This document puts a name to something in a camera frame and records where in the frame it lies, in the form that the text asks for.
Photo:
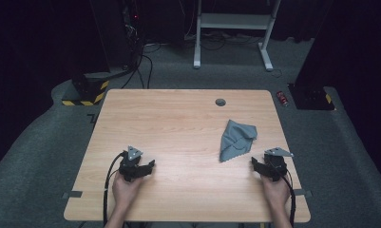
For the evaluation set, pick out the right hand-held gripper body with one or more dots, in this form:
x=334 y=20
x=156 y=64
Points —
x=276 y=164

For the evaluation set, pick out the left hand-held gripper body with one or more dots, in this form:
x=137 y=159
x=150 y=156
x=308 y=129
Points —
x=131 y=164

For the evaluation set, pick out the grey cloth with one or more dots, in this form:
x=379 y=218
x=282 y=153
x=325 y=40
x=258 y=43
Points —
x=237 y=139

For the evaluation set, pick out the person's right hand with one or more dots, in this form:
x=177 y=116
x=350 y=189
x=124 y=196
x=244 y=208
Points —
x=276 y=191

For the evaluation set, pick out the person's left hand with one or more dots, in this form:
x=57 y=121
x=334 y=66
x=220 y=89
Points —
x=125 y=190

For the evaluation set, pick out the grey tape strip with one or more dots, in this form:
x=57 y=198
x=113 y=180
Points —
x=302 y=192
x=72 y=194

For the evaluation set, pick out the red can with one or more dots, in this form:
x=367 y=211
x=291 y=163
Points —
x=282 y=98

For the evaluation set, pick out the black square stand base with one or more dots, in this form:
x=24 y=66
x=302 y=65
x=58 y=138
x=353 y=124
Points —
x=311 y=96

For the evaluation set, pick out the black yellow striped base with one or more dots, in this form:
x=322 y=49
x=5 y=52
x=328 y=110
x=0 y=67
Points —
x=90 y=91

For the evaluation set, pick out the dark equipment rack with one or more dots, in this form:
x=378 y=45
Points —
x=121 y=31

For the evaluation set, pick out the white metal stand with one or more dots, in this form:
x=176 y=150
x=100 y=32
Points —
x=232 y=21

